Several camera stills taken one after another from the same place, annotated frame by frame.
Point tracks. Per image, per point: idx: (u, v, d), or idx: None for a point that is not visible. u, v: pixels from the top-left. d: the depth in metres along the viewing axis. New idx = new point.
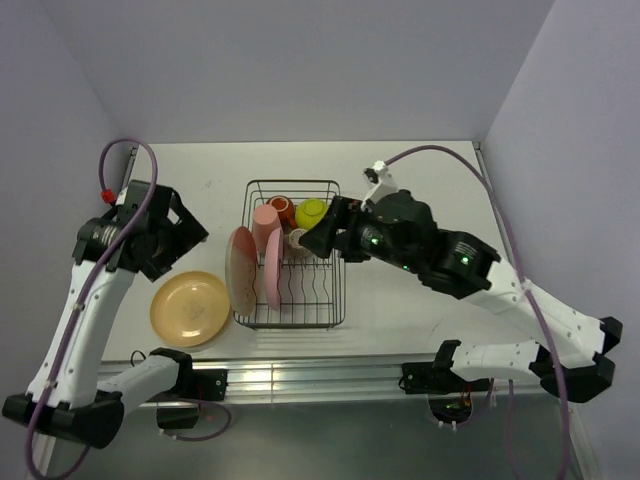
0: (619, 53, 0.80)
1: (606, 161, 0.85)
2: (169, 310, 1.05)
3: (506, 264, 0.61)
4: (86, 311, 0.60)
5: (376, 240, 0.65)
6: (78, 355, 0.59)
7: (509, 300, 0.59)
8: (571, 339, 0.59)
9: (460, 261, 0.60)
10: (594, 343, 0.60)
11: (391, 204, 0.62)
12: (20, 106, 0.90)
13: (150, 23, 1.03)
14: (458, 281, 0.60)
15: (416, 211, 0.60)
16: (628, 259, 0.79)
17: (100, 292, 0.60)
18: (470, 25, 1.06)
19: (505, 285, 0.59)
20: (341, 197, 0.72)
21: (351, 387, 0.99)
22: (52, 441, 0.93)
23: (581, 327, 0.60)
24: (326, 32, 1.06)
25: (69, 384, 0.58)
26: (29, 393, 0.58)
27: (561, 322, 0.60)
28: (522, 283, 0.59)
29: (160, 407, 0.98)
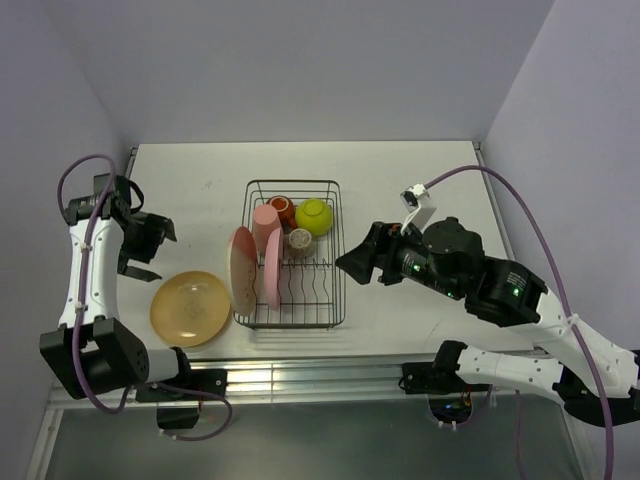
0: (620, 54, 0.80)
1: (606, 163, 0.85)
2: (169, 310, 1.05)
3: (552, 295, 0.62)
4: (95, 249, 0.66)
5: (419, 268, 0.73)
6: (99, 280, 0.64)
7: (555, 333, 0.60)
8: (609, 373, 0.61)
9: (510, 291, 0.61)
10: (631, 376, 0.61)
11: (442, 233, 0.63)
12: (18, 104, 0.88)
13: (147, 19, 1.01)
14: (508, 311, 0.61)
15: (467, 240, 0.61)
16: (628, 261, 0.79)
17: (103, 234, 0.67)
18: (472, 25, 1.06)
19: (550, 317, 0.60)
20: (380, 225, 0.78)
21: (351, 387, 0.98)
22: (51, 442, 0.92)
23: (618, 361, 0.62)
24: (326, 31, 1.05)
25: (99, 302, 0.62)
26: (61, 324, 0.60)
27: (601, 355, 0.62)
28: (568, 318, 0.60)
29: (160, 407, 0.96)
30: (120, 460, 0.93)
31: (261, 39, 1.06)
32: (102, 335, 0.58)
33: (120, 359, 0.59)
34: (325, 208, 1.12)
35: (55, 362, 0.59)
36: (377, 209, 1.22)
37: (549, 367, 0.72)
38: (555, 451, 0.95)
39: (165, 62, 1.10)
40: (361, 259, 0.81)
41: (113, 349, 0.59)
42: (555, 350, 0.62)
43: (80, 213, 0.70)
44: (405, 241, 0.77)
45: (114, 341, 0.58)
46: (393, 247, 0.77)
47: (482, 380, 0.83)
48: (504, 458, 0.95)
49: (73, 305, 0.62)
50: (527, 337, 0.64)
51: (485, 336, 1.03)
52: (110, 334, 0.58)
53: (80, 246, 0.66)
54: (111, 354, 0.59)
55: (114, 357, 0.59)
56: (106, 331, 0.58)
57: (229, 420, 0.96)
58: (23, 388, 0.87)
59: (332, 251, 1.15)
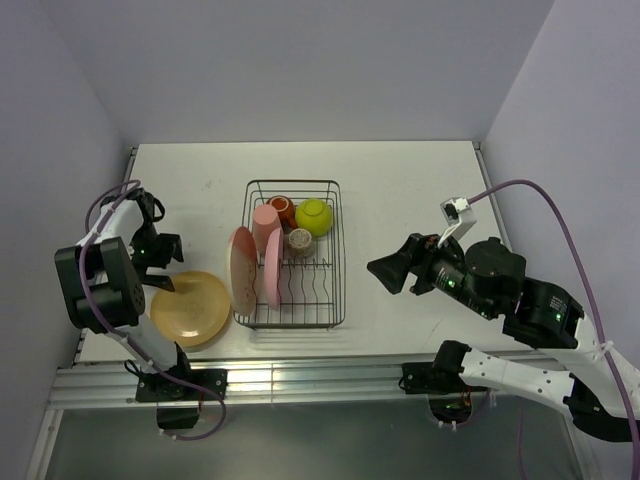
0: (621, 54, 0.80)
1: (607, 162, 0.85)
2: (175, 301, 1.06)
3: (586, 319, 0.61)
4: (117, 212, 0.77)
5: (453, 284, 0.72)
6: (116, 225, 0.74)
7: (588, 357, 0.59)
8: (633, 397, 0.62)
9: (552, 316, 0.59)
10: None
11: (484, 254, 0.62)
12: (18, 104, 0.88)
13: (147, 18, 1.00)
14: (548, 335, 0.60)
15: (512, 263, 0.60)
16: (630, 262, 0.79)
17: (126, 206, 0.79)
18: (472, 25, 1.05)
19: (587, 344, 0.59)
20: (417, 238, 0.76)
21: (351, 387, 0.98)
22: (52, 442, 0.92)
23: None
24: (326, 31, 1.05)
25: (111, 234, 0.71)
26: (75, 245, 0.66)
27: (627, 378, 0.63)
28: (603, 344, 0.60)
29: (160, 407, 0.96)
30: (120, 460, 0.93)
31: (261, 39, 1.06)
32: (108, 250, 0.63)
33: (121, 275, 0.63)
34: (325, 209, 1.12)
35: (64, 274, 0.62)
36: (377, 209, 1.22)
37: (561, 381, 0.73)
38: (555, 451, 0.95)
39: (165, 61, 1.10)
40: (395, 268, 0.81)
41: (116, 263, 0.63)
42: (582, 374, 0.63)
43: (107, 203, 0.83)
44: (442, 254, 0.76)
45: (118, 255, 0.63)
46: (431, 261, 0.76)
47: (483, 383, 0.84)
48: (504, 458, 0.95)
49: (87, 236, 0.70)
50: (554, 355, 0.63)
51: (485, 336, 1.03)
52: (115, 248, 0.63)
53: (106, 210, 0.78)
54: (113, 270, 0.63)
55: (115, 273, 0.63)
56: (112, 246, 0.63)
57: (223, 420, 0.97)
58: (23, 388, 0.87)
59: (332, 251, 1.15)
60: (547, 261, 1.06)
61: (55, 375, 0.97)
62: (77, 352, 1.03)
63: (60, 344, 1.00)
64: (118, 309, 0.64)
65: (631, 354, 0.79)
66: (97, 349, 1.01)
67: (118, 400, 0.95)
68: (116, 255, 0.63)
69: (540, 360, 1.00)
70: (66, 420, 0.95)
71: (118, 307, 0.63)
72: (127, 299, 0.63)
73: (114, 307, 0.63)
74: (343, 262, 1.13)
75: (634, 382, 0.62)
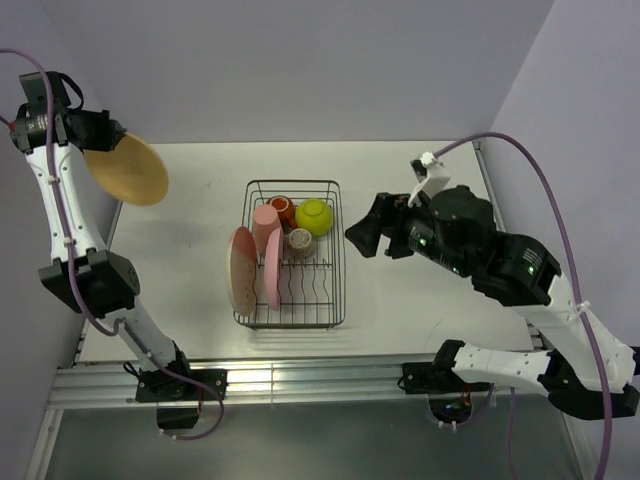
0: (618, 57, 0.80)
1: (603, 163, 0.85)
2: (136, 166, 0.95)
3: (563, 275, 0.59)
4: (64, 180, 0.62)
5: (424, 241, 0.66)
6: (79, 212, 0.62)
7: (561, 317, 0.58)
8: (609, 367, 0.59)
9: (524, 268, 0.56)
10: (629, 373, 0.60)
11: (448, 202, 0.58)
12: (19, 106, 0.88)
13: (147, 21, 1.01)
14: (519, 288, 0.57)
15: (476, 208, 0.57)
16: (627, 263, 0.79)
17: (66, 163, 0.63)
18: (471, 26, 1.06)
19: (562, 302, 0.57)
20: (385, 195, 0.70)
21: (351, 387, 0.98)
22: (50, 443, 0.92)
23: (618, 355, 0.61)
24: (325, 32, 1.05)
25: (87, 233, 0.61)
26: (55, 258, 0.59)
27: (604, 347, 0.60)
28: (579, 305, 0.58)
29: (160, 407, 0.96)
30: (119, 460, 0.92)
31: (260, 42, 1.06)
32: (96, 265, 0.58)
33: (117, 282, 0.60)
34: (325, 208, 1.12)
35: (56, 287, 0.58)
36: None
37: (538, 360, 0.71)
38: (555, 451, 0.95)
39: (165, 63, 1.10)
40: (366, 231, 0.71)
41: (107, 273, 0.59)
42: (558, 338, 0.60)
43: (33, 137, 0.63)
44: (414, 213, 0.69)
45: (108, 266, 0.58)
46: (401, 218, 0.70)
47: (481, 381, 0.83)
48: (504, 458, 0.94)
49: (60, 240, 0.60)
50: (531, 317, 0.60)
51: (486, 336, 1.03)
52: (103, 262, 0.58)
53: (47, 179, 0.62)
54: (104, 276, 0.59)
55: (107, 279, 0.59)
56: (99, 261, 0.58)
57: (220, 420, 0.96)
58: (24, 387, 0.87)
59: (332, 250, 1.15)
60: None
61: (55, 375, 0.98)
62: (77, 352, 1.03)
63: (61, 343, 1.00)
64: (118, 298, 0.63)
65: None
66: (96, 349, 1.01)
67: (118, 399, 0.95)
68: (109, 267, 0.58)
69: None
70: (66, 420, 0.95)
71: (113, 299, 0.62)
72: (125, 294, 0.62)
73: (109, 299, 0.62)
74: (343, 263, 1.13)
75: (611, 351, 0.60)
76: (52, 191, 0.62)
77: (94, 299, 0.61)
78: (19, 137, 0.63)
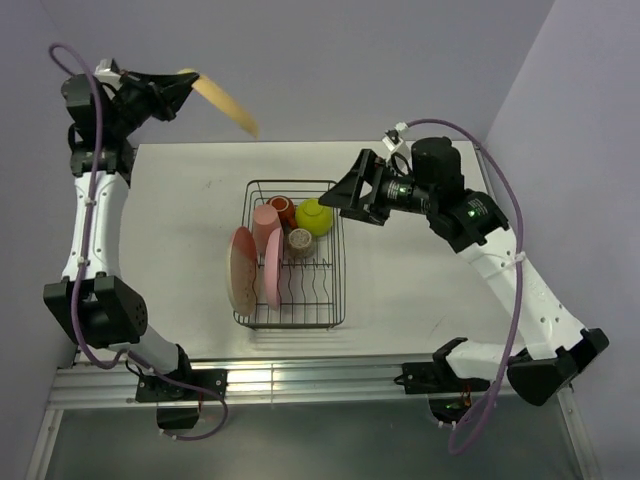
0: (617, 56, 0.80)
1: (601, 163, 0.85)
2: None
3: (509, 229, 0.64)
4: (99, 205, 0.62)
5: (405, 189, 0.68)
6: (103, 238, 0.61)
7: (495, 263, 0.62)
8: (542, 324, 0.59)
9: (467, 212, 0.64)
10: (566, 338, 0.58)
11: (432, 143, 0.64)
12: (19, 105, 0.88)
13: (147, 21, 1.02)
14: (459, 233, 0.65)
15: (448, 152, 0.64)
16: (625, 263, 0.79)
17: (108, 189, 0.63)
18: (470, 26, 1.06)
19: (497, 249, 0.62)
20: (369, 151, 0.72)
21: (351, 387, 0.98)
22: (50, 444, 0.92)
23: (558, 319, 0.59)
24: (325, 32, 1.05)
25: (101, 260, 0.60)
26: (64, 276, 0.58)
27: (542, 306, 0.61)
28: (517, 255, 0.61)
29: (160, 407, 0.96)
30: (119, 461, 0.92)
31: (259, 41, 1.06)
32: (102, 289, 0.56)
33: (119, 314, 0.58)
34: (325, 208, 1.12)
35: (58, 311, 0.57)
36: None
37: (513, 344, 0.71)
38: (555, 451, 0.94)
39: (165, 63, 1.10)
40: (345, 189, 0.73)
41: (112, 302, 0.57)
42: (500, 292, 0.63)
43: (85, 166, 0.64)
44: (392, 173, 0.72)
45: (112, 294, 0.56)
46: (377, 169, 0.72)
47: (474, 374, 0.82)
48: (504, 457, 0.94)
49: (75, 260, 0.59)
50: (476, 268, 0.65)
51: (486, 336, 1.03)
52: (108, 286, 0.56)
53: (84, 201, 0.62)
54: (108, 305, 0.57)
55: (111, 309, 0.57)
56: (106, 284, 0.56)
57: (222, 422, 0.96)
58: (24, 387, 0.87)
59: (332, 250, 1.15)
60: (544, 260, 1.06)
61: (55, 375, 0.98)
62: (78, 352, 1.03)
63: (61, 343, 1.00)
64: (117, 332, 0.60)
65: (628, 354, 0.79)
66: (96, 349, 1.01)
67: (118, 399, 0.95)
68: (113, 295, 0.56)
69: None
70: (66, 420, 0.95)
71: (114, 334, 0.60)
72: (126, 327, 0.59)
73: (110, 333, 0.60)
74: (343, 263, 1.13)
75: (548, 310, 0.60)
76: (84, 211, 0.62)
77: (94, 331, 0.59)
78: (75, 163, 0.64)
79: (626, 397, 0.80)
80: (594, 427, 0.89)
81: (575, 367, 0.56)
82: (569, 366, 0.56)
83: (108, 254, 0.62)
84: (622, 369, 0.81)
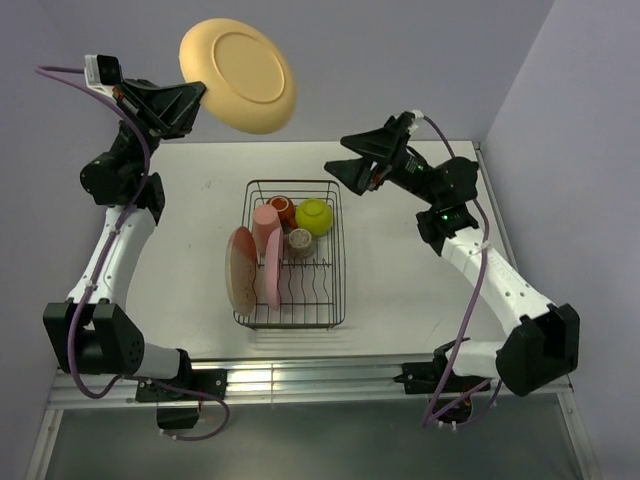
0: (617, 55, 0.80)
1: (600, 162, 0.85)
2: (231, 66, 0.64)
3: (478, 231, 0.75)
4: (121, 235, 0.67)
5: (423, 168, 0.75)
6: (115, 266, 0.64)
7: (464, 253, 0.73)
8: (507, 300, 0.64)
9: (444, 220, 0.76)
10: (530, 309, 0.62)
11: (462, 169, 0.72)
12: (19, 105, 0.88)
13: (146, 20, 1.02)
14: (436, 235, 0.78)
15: (467, 192, 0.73)
16: (624, 263, 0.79)
17: (134, 222, 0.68)
18: (470, 26, 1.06)
19: (466, 242, 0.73)
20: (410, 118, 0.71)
21: (351, 387, 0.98)
22: (50, 446, 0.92)
23: (523, 294, 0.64)
24: (324, 32, 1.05)
25: (109, 286, 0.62)
26: (69, 297, 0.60)
27: (508, 284, 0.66)
28: (482, 244, 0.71)
29: (160, 407, 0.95)
30: (119, 460, 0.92)
31: None
32: (99, 317, 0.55)
33: (111, 346, 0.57)
34: (325, 208, 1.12)
35: (54, 334, 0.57)
36: (377, 210, 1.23)
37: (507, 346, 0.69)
38: (556, 452, 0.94)
39: (164, 63, 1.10)
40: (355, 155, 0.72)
41: (108, 332, 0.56)
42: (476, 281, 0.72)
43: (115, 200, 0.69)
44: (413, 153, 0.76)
45: (108, 323, 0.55)
46: (402, 143, 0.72)
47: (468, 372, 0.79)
48: (505, 458, 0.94)
49: (84, 283, 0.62)
50: (455, 262, 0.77)
51: (485, 335, 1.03)
52: (106, 314, 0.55)
53: (110, 229, 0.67)
54: (104, 335, 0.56)
55: (106, 340, 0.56)
56: (105, 312, 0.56)
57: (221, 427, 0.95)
58: (24, 387, 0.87)
59: (332, 251, 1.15)
60: (544, 259, 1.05)
61: (55, 375, 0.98)
62: None
63: None
64: (107, 366, 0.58)
65: (627, 354, 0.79)
66: None
67: (118, 399, 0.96)
68: (110, 324, 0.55)
69: None
70: (66, 420, 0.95)
71: (106, 369, 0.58)
72: (117, 361, 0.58)
73: (102, 367, 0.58)
74: (343, 263, 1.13)
75: (513, 287, 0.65)
76: (107, 238, 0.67)
77: (85, 363, 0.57)
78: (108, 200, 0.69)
79: (626, 396, 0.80)
80: (594, 426, 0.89)
81: (538, 332, 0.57)
82: (531, 329, 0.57)
83: (117, 282, 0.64)
84: (621, 368, 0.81)
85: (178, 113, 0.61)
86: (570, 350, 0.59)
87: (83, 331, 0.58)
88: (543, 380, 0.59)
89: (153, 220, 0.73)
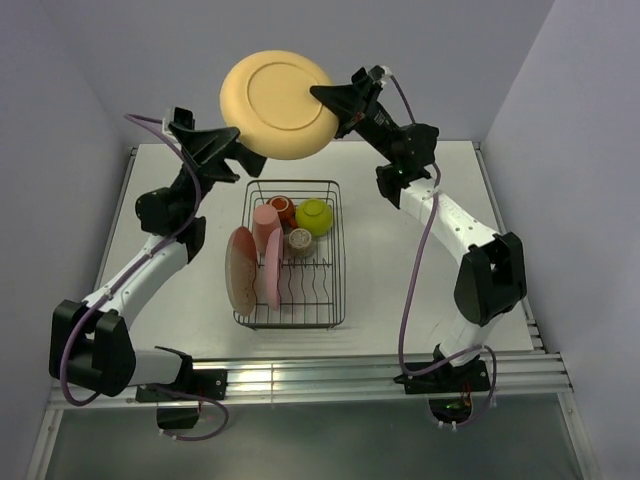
0: (616, 56, 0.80)
1: (599, 162, 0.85)
2: (272, 87, 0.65)
3: (431, 181, 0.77)
4: (153, 258, 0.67)
5: (388, 125, 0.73)
6: (135, 285, 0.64)
7: (418, 199, 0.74)
8: (457, 234, 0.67)
9: (400, 175, 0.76)
10: (478, 240, 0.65)
11: (424, 136, 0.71)
12: (21, 104, 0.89)
13: (147, 21, 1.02)
14: (393, 190, 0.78)
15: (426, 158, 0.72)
16: (623, 263, 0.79)
17: (168, 250, 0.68)
18: (470, 27, 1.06)
19: (420, 191, 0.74)
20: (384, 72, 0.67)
21: (351, 387, 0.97)
22: (50, 446, 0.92)
23: (471, 228, 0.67)
24: (325, 32, 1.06)
25: (122, 301, 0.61)
26: (83, 300, 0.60)
27: (458, 220, 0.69)
28: (434, 189, 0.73)
29: (160, 407, 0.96)
30: (119, 460, 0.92)
31: (260, 42, 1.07)
32: (102, 327, 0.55)
33: (104, 361, 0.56)
34: (325, 208, 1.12)
35: (55, 332, 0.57)
36: (376, 210, 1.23)
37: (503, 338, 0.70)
38: (556, 451, 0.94)
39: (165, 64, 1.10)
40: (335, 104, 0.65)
41: (107, 347, 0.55)
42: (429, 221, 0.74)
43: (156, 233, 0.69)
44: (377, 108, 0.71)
45: (107, 336, 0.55)
46: (373, 94, 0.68)
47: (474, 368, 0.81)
48: (504, 457, 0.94)
49: (103, 289, 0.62)
50: (412, 212, 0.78)
51: None
52: (109, 326, 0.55)
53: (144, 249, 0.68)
54: (102, 347, 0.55)
55: (102, 352, 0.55)
56: (108, 325, 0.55)
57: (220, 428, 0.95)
58: (25, 386, 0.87)
59: (333, 251, 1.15)
60: (542, 259, 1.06)
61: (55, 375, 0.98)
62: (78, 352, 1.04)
63: None
64: (94, 381, 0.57)
65: (627, 354, 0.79)
66: None
67: (118, 399, 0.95)
68: (109, 338, 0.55)
69: (540, 359, 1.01)
70: (66, 420, 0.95)
71: (90, 384, 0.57)
72: (105, 377, 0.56)
73: (87, 381, 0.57)
74: (344, 262, 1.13)
75: (461, 221, 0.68)
76: (139, 256, 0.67)
77: (73, 372, 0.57)
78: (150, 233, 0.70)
79: (625, 396, 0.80)
80: (594, 426, 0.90)
81: (483, 256, 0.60)
82: (477, 256, 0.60)
83: (131, 301, 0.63)
84: (620, 369, 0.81)
85: (211, 155, 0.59)
86: (517, 274, 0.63)
87: (83, 339, 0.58)
88: (494, 306, 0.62)
89: (186, 256, 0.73)
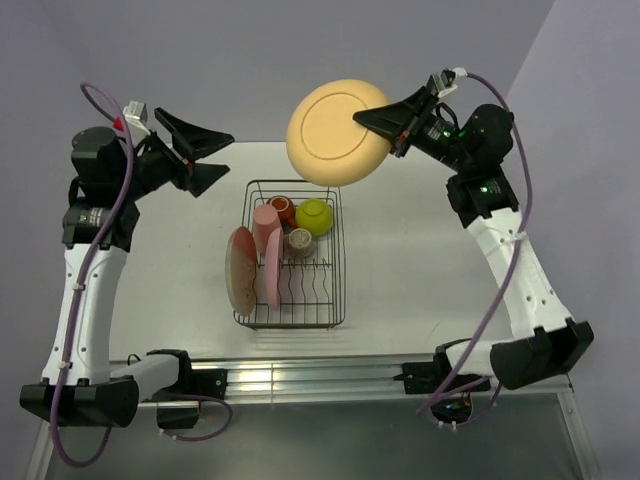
0: (615, 56, 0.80)
1: (597, 161, 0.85)
2: (325, 121, 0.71)
3: (518, 214, 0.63)
4: (87, 291, 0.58)
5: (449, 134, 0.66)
6: (87, 334, 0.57)
7: (494, 238, 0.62)
8: (527, 302, 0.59)
9: (480, 190, 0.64)
10: (550, 322, 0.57)
11: (494, 116, 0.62)
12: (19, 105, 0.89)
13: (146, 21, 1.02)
14: (468, 204, 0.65)
15: (500, 142, 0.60)
16: (623, 263, 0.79)
17: (98, 269, 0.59)
18: (468, 26, 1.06)
19: (499, 224, 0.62)
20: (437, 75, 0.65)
21: (351, 387, 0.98)
22: (49, 447, 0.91)
23: (544, 302, 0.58)
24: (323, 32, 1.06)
25: (86, 362, 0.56)
26: (44, 379, 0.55)
27: (535, 286, 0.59)
28: (519, 233, 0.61)
29: (160, 407, 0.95)
30: (120, 459, 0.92)
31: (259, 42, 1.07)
32: (84, 398, 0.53)
33: (99, 418, 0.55)
34: (325, 209, 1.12)
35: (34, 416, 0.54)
36: (376, 209, 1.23)
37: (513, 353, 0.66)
38: (555, 451, 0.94)
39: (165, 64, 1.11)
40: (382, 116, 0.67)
41: (94, 410, 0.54)
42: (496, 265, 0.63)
43: (79, 223, 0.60)
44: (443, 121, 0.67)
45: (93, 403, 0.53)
46: (429, 107, 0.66)
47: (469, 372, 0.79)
48: (504, 457, 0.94)
49: (58, 358, 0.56)
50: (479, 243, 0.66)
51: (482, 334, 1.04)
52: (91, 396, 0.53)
53: (73, 283, 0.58)
54: (90, 412, 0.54)
55: (92, 415, 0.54)
56: (89, 394, 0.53)
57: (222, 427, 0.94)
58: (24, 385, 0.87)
59: (333, 251, 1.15)
60: None
61: None
62: None
63: None
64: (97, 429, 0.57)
65: (627, 354, 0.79)
66: None
67: None
68: (93, 407, 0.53)
69: None
70: None
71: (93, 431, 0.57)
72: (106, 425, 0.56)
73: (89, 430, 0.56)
74: (343, 263, 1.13)
75: (537, 290, 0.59)
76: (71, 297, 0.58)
77: None
78: (68, 226, 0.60)
79: (624, 395, 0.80)
80: (594, 425, 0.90)
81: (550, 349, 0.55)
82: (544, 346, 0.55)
83: (96, 350, 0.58)
84: (619, 368, 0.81)
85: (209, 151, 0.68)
86: (569, 363, 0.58)
87: None
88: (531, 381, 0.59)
89: (121, 250, 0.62)
